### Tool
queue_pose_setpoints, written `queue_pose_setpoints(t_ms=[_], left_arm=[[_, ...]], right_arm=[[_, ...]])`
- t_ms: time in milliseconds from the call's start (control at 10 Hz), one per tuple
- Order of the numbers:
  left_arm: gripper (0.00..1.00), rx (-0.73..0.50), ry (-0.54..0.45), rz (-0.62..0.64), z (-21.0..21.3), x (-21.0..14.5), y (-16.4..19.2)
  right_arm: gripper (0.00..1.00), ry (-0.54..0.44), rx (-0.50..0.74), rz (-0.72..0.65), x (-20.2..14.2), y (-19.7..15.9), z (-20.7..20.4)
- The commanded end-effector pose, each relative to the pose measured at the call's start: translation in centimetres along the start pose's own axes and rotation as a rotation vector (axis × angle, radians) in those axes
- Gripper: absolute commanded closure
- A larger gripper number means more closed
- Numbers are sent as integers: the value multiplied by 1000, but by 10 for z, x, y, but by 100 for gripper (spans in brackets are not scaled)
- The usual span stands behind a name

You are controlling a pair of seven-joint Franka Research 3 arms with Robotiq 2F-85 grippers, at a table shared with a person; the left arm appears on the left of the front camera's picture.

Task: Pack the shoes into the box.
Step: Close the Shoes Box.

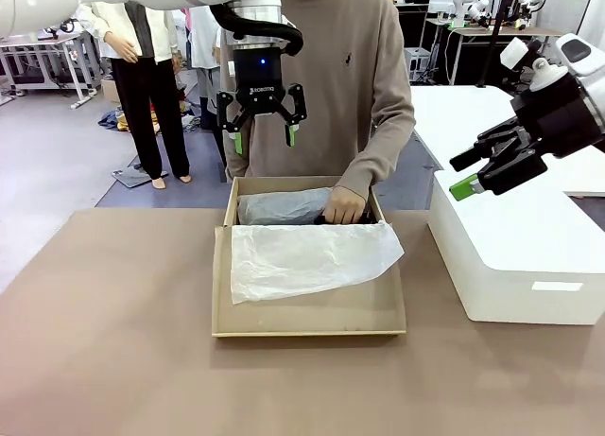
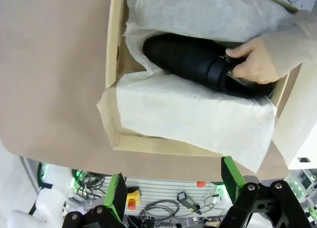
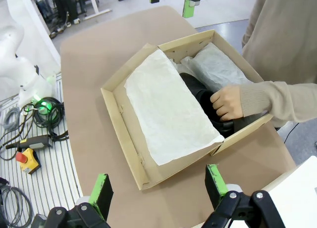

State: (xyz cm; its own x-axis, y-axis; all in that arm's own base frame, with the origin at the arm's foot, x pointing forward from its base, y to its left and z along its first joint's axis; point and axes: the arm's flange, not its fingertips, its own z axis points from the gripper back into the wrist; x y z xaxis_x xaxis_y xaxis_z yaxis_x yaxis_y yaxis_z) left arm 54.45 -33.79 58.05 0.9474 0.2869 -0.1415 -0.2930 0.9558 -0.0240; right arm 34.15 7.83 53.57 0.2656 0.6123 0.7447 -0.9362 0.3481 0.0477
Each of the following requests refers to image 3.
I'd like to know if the thin black floor cable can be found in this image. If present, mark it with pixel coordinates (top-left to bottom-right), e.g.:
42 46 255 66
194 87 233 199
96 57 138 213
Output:
283 122 301 143

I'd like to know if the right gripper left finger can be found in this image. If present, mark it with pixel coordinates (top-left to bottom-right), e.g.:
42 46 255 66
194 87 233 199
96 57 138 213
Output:
46 173 114 228

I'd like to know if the yellow emergency stop button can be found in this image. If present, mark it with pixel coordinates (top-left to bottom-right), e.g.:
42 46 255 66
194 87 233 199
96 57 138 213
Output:
15 147 42 175

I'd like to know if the grey cable coil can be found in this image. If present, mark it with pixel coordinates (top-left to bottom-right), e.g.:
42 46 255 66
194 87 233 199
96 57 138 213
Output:
0 106 21 130
0 185 34 228

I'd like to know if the black cable coil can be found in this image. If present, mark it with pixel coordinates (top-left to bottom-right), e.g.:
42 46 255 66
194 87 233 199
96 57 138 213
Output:
33 96 69 140

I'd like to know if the person left hand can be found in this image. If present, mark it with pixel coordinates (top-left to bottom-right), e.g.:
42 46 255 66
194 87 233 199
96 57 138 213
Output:
210 85 245 122

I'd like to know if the person left forearm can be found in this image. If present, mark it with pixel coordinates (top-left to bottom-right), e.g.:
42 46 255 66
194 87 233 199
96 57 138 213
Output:
239 81 317 124

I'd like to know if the white leg workbench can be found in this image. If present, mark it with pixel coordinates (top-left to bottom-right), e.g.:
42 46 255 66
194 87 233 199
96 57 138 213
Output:
29 0 112 21

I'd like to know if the white tissue paper sheet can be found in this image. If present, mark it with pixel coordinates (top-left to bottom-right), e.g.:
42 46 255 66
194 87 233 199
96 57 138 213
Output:
123 42 254 167

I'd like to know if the brown cardboard shoe box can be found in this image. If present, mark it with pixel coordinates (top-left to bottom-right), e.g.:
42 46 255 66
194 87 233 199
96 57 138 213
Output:
100 29 274 191

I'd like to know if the white slatted base platform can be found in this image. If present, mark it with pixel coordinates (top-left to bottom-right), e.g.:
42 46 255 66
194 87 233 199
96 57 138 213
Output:
0 73 84 228

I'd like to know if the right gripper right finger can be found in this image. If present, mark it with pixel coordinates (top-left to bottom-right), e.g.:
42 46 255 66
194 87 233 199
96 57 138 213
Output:
205 163 286 228

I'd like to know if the black leather loafer shoe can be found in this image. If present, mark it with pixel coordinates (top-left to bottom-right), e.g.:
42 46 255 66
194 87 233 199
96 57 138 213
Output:
179 72 248 139

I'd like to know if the grey enabling handle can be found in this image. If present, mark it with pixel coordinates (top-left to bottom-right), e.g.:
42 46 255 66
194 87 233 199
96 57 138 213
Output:
4 135 53 150

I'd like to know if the white side table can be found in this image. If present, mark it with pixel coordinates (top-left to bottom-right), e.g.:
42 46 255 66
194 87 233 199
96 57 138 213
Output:
262 155 317 228

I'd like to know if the person beige sweater torso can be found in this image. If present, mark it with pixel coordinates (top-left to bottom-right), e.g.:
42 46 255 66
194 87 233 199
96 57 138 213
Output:
241 0 317 86

